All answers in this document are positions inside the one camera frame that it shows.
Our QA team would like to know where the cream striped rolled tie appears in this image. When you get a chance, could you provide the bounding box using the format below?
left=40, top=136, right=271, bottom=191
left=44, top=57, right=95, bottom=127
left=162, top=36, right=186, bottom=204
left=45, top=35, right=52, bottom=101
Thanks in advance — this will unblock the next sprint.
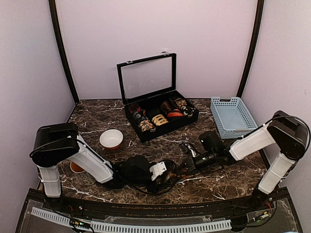
left=152, top=114, right=169, bottom=126

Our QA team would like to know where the black tie storage box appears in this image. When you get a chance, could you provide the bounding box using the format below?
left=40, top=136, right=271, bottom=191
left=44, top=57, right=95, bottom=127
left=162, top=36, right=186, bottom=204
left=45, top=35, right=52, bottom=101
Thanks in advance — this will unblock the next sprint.
left=117, top=53, right=199, bottom=142

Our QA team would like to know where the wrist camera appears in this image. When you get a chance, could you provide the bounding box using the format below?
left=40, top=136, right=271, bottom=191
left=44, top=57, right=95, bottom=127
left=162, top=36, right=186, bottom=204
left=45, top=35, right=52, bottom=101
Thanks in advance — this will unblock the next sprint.
left=179, top=143, right=199, bottom=158
left=149, top=162, right=167, bottom=181

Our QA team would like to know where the tan patterned rolled tie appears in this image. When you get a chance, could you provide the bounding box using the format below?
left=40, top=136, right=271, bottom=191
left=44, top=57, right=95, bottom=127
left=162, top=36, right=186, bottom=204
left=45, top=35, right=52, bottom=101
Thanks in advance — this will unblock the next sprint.
left=173, top=98, right=188, bottom=110

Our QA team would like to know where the orange black rolled tie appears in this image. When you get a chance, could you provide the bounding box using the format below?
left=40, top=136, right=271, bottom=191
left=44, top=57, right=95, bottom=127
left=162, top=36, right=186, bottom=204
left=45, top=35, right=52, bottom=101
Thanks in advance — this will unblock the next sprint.
left=167, top=109, right=184, bottom=118

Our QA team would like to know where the blue dotted rolled tie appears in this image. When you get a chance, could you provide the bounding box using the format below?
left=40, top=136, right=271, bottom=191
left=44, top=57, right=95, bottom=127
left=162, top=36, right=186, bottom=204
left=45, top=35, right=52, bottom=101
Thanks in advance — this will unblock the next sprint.
left=132, top=112, right=146, bottom=123

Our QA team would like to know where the black front rail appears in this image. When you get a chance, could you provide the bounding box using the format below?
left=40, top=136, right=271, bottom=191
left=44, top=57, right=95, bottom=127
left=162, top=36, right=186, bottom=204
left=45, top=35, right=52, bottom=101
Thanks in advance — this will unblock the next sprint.
left=26, top=188, right=277, bottom=222

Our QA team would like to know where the red dark rolled tie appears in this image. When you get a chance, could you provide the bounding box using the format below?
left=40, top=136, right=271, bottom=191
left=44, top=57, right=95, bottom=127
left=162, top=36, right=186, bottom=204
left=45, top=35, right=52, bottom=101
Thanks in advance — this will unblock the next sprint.
left=129, top=102, right=142, bottom=116

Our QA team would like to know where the camouflage patterned necktie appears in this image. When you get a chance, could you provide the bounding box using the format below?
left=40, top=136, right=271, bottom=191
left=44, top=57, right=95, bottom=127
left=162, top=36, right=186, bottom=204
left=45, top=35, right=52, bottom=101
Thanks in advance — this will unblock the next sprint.
left=164, top=172, right=194, bottom=184

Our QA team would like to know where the white and orange bowl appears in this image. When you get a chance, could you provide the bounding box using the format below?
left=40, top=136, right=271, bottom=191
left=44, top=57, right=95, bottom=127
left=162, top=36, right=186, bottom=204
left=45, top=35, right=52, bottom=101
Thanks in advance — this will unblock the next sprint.
left=99, top=129, right=123, bottom=150

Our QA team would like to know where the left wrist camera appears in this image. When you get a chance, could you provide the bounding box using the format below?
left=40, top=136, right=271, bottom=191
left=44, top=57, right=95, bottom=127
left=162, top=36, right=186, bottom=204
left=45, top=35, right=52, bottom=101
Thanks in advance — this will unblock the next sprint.
left=149, top=162, right=167, bottom=181

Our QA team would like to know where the blue plastic basket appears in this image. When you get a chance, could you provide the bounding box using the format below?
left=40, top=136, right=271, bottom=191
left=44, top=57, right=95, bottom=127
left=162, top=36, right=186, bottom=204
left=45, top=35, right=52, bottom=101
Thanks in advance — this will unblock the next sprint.
left=210, top=97, right=258, bottom=139

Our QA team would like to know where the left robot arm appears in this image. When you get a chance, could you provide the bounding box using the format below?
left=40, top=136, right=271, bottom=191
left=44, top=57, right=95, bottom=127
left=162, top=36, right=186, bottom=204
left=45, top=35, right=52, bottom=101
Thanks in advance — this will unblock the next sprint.
left=30, top=123, right=156, bottom=212

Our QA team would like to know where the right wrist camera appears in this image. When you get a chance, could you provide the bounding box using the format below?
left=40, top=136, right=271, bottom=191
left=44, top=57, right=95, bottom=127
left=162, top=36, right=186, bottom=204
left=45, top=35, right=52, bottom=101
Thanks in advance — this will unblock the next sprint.
left=179, top=143, right=199, bottom=158

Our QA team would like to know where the black white rolled tie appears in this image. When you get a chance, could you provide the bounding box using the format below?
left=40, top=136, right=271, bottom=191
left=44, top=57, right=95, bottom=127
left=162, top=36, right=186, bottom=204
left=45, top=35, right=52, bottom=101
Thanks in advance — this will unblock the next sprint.
left=181, top=105, right=195, bottom=117

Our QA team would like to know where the brown rolled tie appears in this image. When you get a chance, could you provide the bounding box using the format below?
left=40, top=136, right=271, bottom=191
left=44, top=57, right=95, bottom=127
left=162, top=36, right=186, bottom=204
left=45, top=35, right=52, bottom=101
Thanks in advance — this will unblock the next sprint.
left=160, top=101, right=174, bottom=116

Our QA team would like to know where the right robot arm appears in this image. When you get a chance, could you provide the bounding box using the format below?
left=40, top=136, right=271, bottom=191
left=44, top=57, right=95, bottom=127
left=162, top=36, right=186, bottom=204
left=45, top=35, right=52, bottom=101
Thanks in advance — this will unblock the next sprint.
left=179, top=111, right=311, bottom=211

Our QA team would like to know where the white perforated cable duct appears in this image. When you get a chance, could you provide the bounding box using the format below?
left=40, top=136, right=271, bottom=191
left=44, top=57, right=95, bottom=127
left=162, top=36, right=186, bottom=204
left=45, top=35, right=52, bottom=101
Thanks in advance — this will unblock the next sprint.
left=30, top=206, right=232, bottom=233

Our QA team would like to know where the floral dark rolled tie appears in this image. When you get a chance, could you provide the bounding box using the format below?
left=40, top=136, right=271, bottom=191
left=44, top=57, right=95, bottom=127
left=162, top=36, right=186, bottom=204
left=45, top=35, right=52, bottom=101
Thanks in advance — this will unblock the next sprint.
left=138, top=119, right=154, bottom=132

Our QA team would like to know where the patterned mug with orange liquid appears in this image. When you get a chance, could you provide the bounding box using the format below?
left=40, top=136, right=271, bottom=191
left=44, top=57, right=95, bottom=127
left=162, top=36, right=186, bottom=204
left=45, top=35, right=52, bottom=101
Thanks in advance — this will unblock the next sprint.
left=69, top=161, right=96, bottom=186

